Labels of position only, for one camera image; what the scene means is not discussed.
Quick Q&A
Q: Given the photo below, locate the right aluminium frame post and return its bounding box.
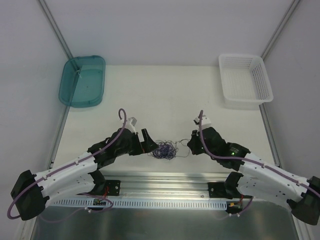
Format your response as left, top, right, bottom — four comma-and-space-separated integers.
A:
260, 0, 303, 61

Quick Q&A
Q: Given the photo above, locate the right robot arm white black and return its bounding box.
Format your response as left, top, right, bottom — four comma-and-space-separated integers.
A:
187, 127, 320, 226

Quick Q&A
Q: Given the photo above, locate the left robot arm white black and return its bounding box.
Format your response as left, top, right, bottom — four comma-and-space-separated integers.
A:
7, 128, 158, 221

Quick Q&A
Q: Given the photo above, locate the white slotted cable duct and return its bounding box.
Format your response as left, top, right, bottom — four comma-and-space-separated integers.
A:
53, 197, 227, 211

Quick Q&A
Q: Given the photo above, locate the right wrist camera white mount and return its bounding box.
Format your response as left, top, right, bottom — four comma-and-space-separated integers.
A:
193, 115, 212, 131

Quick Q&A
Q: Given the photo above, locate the white perforated plastic basket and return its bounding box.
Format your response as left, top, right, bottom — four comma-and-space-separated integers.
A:
218, 54, 274, 110

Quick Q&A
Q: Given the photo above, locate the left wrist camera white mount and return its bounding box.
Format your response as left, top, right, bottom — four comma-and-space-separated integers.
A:
124, 117, 137, 134

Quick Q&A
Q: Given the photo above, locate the left aluminium frame post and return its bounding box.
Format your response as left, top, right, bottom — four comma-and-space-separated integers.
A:
37, 0, 74, 59

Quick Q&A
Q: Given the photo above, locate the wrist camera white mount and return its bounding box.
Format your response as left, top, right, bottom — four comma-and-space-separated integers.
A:
193, 115, 212, 131
124, 117, 137, 134

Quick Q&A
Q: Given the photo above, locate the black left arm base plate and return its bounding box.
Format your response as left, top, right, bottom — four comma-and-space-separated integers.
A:
102, 179, 121, 197

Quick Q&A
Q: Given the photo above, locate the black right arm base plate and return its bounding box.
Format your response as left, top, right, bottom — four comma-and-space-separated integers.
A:
207, 182, 228, 199

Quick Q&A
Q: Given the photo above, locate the teal plastic bin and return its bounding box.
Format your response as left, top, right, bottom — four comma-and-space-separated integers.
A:
58, 55, 106, 108

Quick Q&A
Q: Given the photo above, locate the aluminium mounting rail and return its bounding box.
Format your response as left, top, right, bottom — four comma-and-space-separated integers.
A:
101, 170, 229, 200

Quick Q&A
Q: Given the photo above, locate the aluminium frame post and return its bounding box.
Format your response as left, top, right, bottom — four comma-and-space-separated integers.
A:
260, 0, 303, 61
37, 0, 74, 59

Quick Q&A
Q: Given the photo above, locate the purple cable bundle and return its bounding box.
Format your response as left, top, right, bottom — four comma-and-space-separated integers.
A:
147, 139, 181, 161

